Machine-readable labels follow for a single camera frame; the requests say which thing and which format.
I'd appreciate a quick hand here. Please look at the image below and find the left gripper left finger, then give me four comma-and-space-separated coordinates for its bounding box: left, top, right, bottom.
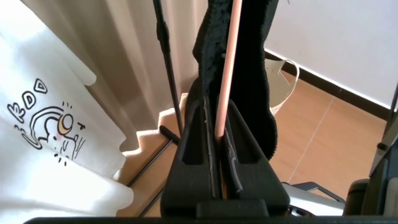
160, 96, 223, 218

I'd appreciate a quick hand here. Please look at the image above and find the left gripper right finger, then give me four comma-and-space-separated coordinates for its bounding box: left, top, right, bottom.
221, 100, 291, 217

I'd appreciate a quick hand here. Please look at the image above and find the black garment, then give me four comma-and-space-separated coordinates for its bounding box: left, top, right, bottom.
185, 0, 279, 161

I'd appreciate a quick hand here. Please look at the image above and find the pink clothes hanger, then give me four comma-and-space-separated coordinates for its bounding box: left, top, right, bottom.
213, 0, 244, 144

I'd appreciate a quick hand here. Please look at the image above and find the white printed t-shirt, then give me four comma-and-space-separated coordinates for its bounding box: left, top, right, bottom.
0, 0, 135, 224

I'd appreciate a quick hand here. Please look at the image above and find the white laundry basket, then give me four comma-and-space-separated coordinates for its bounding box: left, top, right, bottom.
264, 58, 301, 117

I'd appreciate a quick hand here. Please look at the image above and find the black clothes rack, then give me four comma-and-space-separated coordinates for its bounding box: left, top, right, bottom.
126, 0, 185, 218

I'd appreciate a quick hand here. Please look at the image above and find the beige curtain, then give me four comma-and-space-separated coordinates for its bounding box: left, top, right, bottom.
20, 0, 210, 154

